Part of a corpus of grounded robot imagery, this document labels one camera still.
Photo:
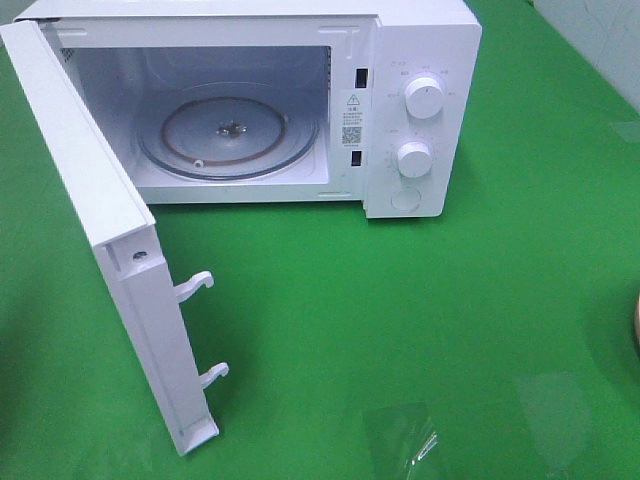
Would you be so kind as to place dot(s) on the pink round plate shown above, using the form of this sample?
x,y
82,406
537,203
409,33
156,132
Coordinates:
x,y
636,323

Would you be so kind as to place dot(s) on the round white door button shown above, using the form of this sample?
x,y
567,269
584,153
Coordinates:
x,y
406,200

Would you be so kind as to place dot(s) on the clear tape patch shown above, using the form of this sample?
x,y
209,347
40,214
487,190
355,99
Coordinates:
x,y
557,415
403,442

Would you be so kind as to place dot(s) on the white microwave knob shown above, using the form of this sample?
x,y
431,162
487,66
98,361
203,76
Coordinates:
x,y
414,159
424,97

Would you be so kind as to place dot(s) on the glass microwave turntable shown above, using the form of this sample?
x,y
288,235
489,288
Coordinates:
x,y
231,130

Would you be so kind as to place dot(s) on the white microwave oven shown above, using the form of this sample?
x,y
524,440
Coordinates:
x,y
119,54

